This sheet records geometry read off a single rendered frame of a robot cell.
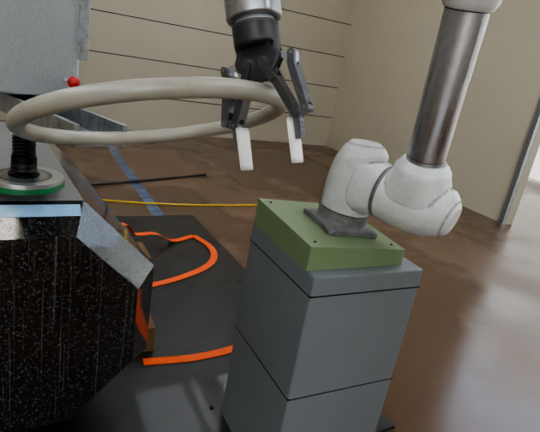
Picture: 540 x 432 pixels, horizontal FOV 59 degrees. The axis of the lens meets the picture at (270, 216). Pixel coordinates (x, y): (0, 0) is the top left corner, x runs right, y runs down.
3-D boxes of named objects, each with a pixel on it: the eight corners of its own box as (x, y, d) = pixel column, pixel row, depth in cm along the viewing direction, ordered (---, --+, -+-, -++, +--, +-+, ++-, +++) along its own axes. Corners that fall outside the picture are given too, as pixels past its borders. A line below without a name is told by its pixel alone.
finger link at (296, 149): (294, 118, 76) (298, 117, 75) (299, 163, 76) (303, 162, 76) (285, 117, 73) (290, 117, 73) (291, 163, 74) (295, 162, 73)
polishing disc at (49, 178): (75, 176, 150) (75, 172, 149) (41, 195, 129) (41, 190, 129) (9, 165, 149) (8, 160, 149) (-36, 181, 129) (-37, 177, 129)
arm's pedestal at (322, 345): (311, 386, 209) (351, 216, 184) (384, 478, 168) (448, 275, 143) (203, 408, 186) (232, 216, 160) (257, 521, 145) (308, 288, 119)
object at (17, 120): (-30, 147, 88) (-33, 131, 88) (188, 145, 123) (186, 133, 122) (85, 83, 53) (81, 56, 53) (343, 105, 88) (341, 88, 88)
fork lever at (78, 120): (-40, 97, 142) (-41, 79, 140) (28, 100, 155) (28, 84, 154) (56, 147, 97) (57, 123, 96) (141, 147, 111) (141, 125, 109)
